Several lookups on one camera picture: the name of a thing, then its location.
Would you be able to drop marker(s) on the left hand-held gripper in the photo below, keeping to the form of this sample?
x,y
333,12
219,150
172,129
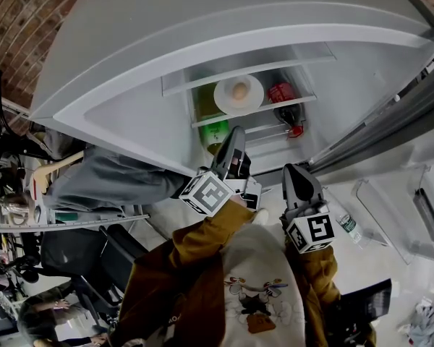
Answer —
x,y
206,193

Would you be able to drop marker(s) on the green tea bottle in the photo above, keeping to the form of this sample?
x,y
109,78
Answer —
x,y
213,132

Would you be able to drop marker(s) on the green box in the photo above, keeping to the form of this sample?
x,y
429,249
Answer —
x,y
65,216

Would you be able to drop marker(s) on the white cartoon print sweatshirt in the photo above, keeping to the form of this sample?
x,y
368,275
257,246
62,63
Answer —
x,y
257,259

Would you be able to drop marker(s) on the grey sweater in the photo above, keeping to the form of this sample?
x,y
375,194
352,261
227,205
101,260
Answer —
x,y
112,183

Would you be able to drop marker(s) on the white round plate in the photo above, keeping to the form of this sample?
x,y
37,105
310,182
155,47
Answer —
x,y
224,99

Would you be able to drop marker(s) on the brown egg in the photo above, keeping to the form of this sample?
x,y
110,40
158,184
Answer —
x,y
240,90

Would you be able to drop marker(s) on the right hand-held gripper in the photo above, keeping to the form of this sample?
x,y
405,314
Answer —
x,y
318,230

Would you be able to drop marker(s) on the clear water bottle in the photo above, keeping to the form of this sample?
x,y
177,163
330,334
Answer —
x,y
347,224

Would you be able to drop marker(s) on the mustard brown jacket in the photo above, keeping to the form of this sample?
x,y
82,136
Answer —
x,y
159,284

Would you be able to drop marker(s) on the black office chair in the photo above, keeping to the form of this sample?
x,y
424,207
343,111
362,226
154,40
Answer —
x,y
68,251

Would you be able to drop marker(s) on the white metal shelving rack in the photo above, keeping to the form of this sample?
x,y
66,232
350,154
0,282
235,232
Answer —
x,y
76,223

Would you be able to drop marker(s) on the crumpled plastic bag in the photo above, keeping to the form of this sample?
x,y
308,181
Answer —
x,y
426,324

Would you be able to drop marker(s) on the person's right forearm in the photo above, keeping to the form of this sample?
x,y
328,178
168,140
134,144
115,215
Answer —
x,y
322,273

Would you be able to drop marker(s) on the white refrigerator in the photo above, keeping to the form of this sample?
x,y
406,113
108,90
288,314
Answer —
x,y
166,31

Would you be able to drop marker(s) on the red label cola bottle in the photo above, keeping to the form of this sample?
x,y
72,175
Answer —
x,y
282,92

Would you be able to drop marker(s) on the wooden clothes hanger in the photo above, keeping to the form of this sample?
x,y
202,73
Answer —
x,y
43,170

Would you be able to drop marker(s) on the person's white shoe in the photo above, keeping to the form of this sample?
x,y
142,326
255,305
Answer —
x,y
262,216

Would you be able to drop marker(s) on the person's left forearm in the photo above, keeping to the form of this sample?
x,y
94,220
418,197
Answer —
x,y
217,230

